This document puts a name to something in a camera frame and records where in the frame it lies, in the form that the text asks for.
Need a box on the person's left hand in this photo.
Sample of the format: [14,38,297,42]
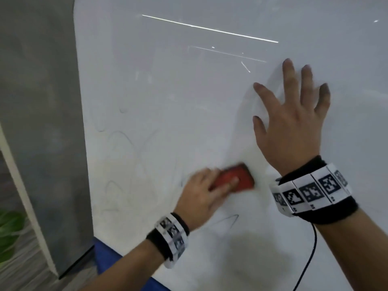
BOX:
[173,168,240,232]

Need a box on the person's right hand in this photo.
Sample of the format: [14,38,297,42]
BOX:
[252,58,331,177]

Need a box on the red whiteboard eraser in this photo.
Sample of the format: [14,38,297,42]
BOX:
[211,163,255,193]

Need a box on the person's left forearm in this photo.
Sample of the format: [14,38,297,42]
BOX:
[79,239,167,291]

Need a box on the person's right forearm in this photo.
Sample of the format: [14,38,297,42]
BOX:
[314,208,388,291]

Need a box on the black wristband with marker tags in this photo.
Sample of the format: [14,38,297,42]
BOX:
[146,212,190,269]
[269,155,359,225]

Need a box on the large white whiteboard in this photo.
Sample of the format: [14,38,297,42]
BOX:
[73,0,388,291]

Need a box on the green leafy plant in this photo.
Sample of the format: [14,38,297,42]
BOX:
[0,210,26,265]

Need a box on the black cable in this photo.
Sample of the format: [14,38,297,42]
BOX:
[292,222,318,291]

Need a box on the blue board frame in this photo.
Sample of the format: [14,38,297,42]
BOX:
[92,237,171,291]

